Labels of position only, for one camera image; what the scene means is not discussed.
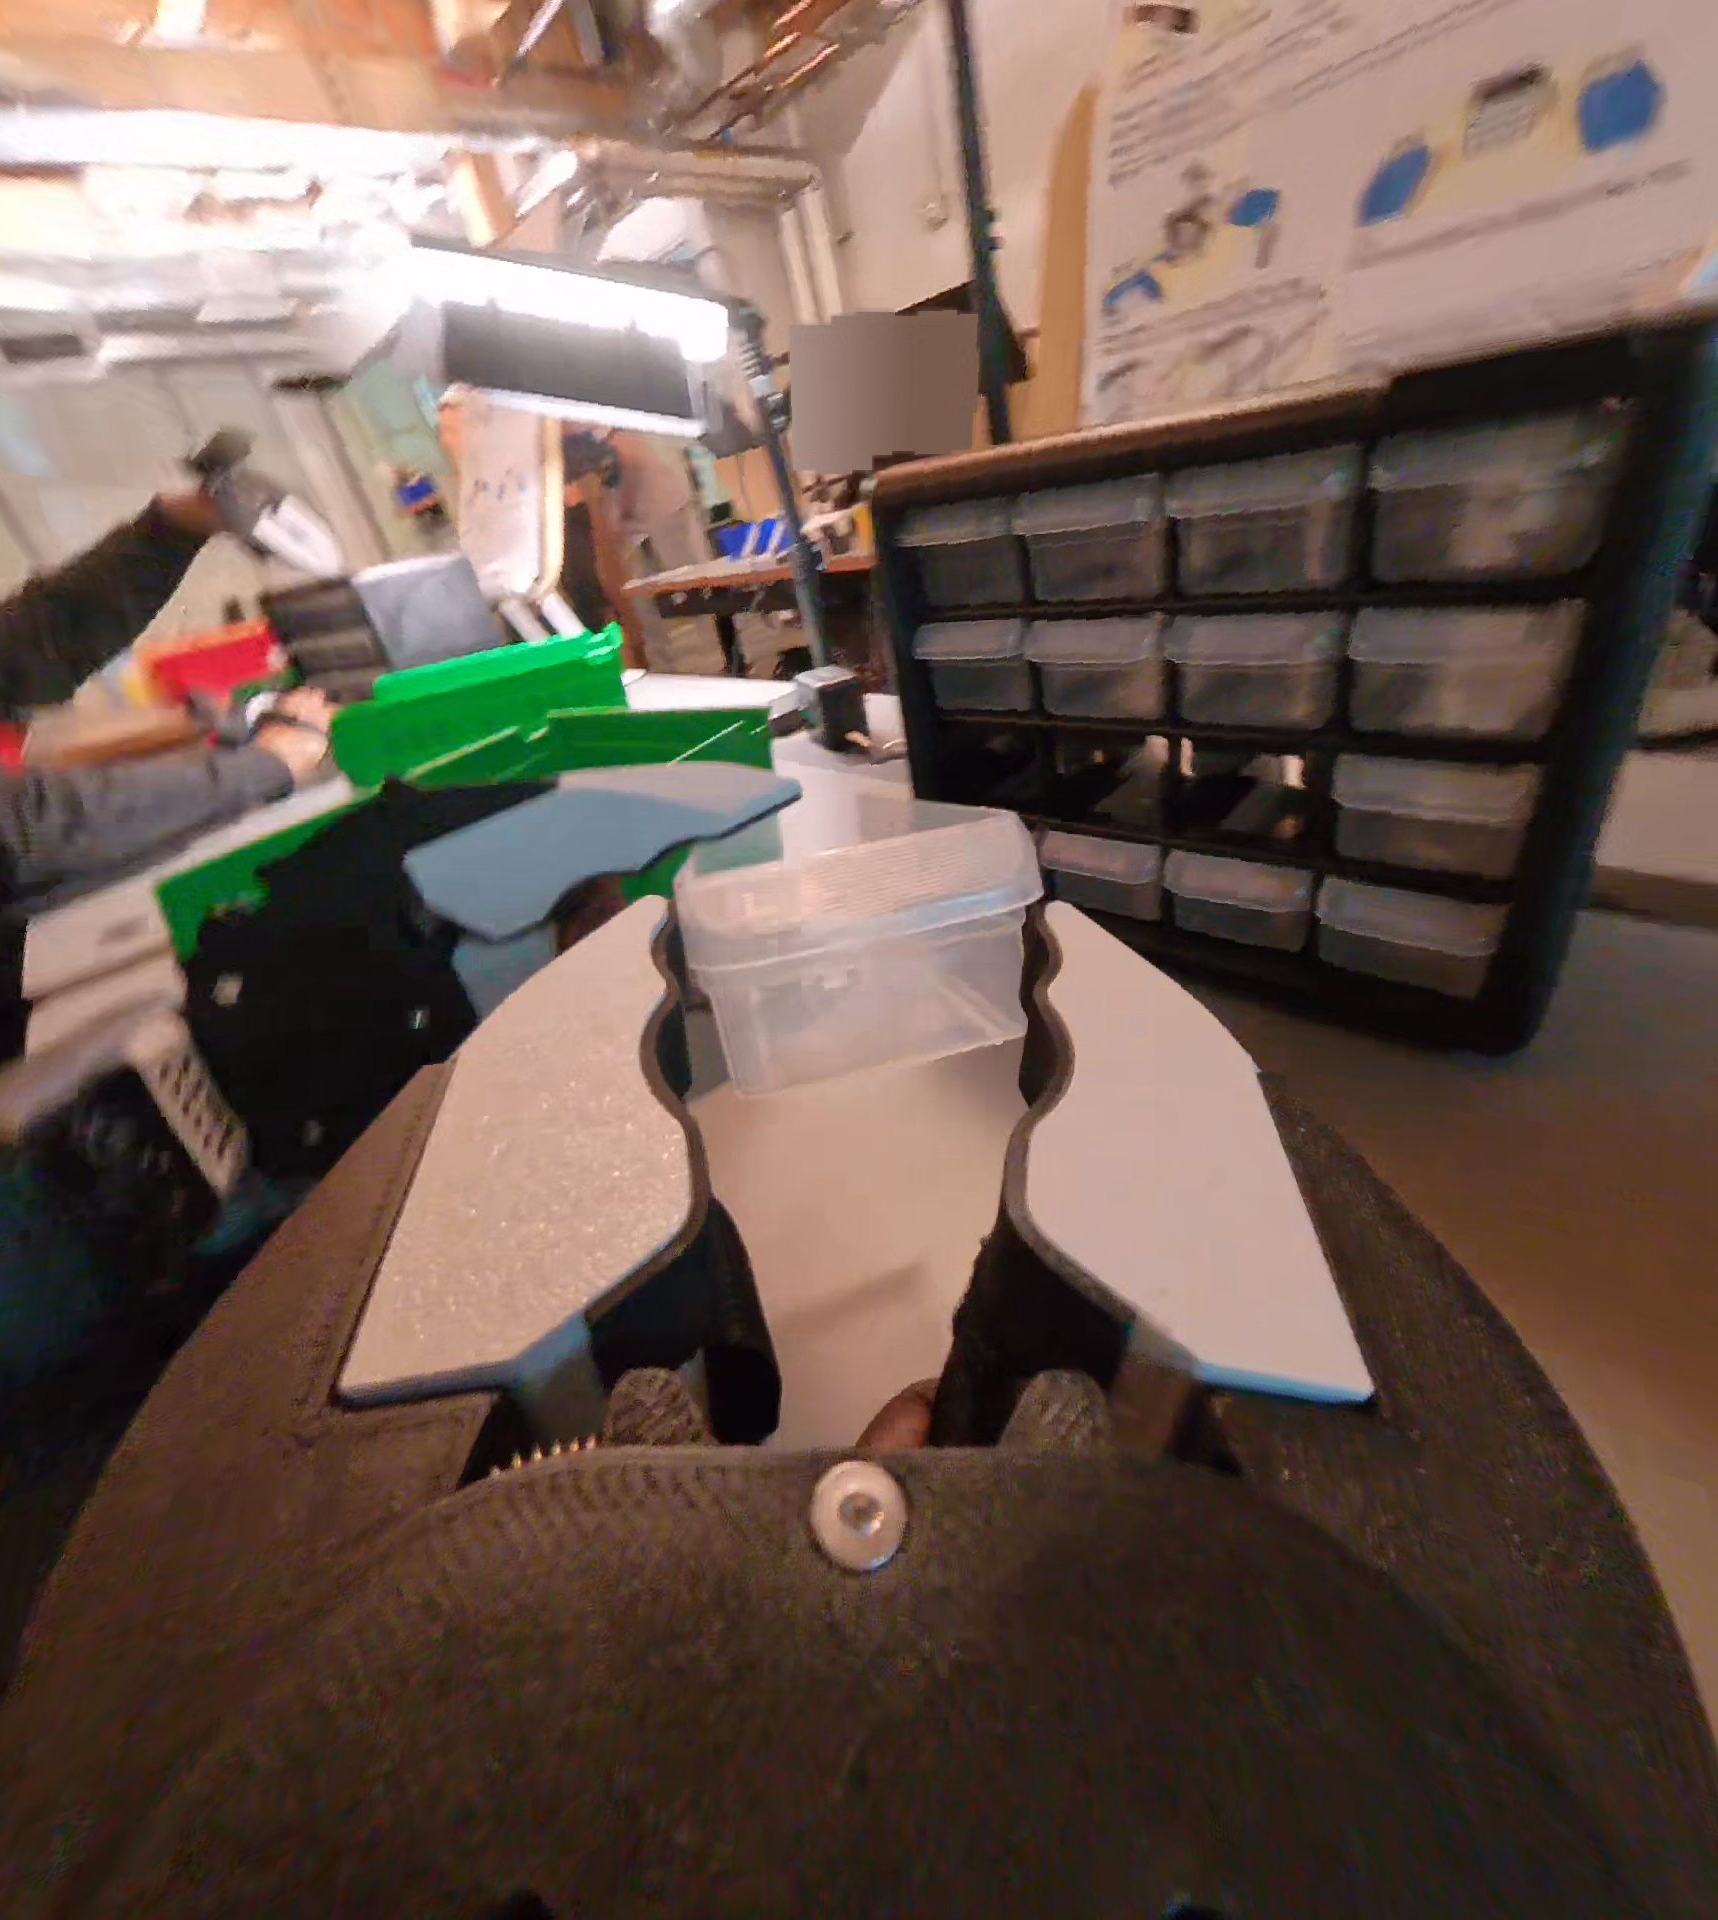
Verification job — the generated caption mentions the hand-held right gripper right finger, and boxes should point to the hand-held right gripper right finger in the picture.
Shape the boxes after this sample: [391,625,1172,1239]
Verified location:
[1001,899,1383,1470]

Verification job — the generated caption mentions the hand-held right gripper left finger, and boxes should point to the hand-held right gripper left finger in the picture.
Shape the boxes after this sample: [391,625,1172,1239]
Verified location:
[334,896,718,1454]

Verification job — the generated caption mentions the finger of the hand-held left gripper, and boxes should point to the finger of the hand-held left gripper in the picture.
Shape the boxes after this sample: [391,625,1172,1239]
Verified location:
[401,762,805,943]

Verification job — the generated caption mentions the small clear plastic drawer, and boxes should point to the small clear plastic drawer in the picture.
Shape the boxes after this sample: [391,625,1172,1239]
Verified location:
[671,798,1049,1098]

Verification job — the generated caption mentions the set of clear cabinet drawers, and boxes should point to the set of clear cabinet drawers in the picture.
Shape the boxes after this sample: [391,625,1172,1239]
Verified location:
[892,403,1627,1000]

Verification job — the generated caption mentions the black storage cabinet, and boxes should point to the black storage cabinet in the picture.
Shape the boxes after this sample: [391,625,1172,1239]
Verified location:
[871,306,1718,1055]

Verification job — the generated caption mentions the another person's forearm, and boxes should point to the another person's forearm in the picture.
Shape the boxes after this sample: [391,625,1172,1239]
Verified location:
[0,734,299,901]
[0,493,225,722]

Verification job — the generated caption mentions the large green divided bin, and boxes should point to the large green divided bin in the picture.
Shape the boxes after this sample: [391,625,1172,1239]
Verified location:
[155,702,779,962]

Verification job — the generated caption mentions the green plastic bin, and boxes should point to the green plastic bin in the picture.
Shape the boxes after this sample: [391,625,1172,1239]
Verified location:
[373,622,630,714]

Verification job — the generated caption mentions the grey storage box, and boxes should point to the grey storage box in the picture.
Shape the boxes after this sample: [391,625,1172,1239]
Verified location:
[349,553,509,670]

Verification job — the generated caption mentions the wooden workbench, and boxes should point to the wooden workbench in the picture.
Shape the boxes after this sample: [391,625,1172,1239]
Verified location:
[627,545,877,678]

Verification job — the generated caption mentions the red plastic bin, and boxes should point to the red plastic bin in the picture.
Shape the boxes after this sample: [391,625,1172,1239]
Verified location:
[146,622,284,708]

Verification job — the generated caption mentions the light stand pole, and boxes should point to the light stand pole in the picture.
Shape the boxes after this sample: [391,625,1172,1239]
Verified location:
[737,299,835,691]

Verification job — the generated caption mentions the studio light panel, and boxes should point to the studio light panel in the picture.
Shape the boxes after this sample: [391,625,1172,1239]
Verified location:
[408,240,743,438]

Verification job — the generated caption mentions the dark upright pole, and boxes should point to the dark upright pole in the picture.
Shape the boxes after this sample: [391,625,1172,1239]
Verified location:
[946,0,1025,446]

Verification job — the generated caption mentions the wall poster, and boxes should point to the wall poster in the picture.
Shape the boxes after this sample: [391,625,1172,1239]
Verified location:
[1085,0,1718,430]

